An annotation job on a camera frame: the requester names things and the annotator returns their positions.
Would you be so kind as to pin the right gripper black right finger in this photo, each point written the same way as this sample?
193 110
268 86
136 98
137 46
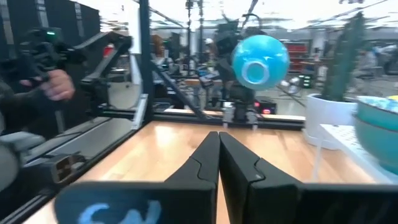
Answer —
280 202

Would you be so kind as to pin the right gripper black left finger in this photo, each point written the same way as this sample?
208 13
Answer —
174 202

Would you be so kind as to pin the teal bowl with blue pattern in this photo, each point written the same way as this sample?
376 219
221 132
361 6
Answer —
377 113
259 62
379 146

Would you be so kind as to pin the yellow plastic bowl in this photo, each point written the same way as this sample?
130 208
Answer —
393 97

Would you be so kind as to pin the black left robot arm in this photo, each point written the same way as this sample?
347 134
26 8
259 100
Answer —
241 101

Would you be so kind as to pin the red storage rack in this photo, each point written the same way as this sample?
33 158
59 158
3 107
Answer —
295 54

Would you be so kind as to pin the black box with red light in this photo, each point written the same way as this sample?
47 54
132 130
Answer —
265 108

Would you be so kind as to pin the white perforated metal shelf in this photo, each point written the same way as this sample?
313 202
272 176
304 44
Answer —
345 137

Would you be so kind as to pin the white hexagonal plant pot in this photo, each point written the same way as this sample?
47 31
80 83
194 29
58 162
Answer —
326 118

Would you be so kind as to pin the green cactus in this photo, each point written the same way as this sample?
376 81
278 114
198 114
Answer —
345 62

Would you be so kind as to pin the person's hand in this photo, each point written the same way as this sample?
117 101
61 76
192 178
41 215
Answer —
57 85

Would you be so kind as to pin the black partition panel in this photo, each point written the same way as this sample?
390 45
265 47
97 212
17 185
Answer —
62 18

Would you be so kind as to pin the person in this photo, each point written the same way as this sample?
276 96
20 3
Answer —
18 105

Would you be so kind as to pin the silver metal bracket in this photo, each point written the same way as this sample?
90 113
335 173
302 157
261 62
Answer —
140 112

